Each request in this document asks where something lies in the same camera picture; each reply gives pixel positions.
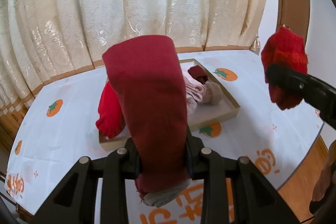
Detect red orange underwear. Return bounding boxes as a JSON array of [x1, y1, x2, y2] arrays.
[[261, 26, 308, 110]]

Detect cream underwear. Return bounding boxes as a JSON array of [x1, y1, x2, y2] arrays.
[[202, 81, 223, 105]]

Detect bright red underwear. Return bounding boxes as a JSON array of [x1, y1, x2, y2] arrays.
[[96, 81, 126, 139]]

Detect pale pink underwear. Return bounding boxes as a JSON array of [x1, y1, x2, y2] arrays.
[[181, 67, 206, 115]]

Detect dark red knit underwear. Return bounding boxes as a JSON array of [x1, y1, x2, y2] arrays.
[[102, 35, 191, 207]]

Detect person's right hand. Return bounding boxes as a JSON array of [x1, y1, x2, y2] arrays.
[[312, 140, 336, 202]]

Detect white tablecloth with orange fruit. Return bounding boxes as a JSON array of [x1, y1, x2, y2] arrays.
[[4, 51, 323, 214]]

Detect cream and orange floral curtain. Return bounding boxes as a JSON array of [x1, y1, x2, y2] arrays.
[[1, 0, 266, 122]]

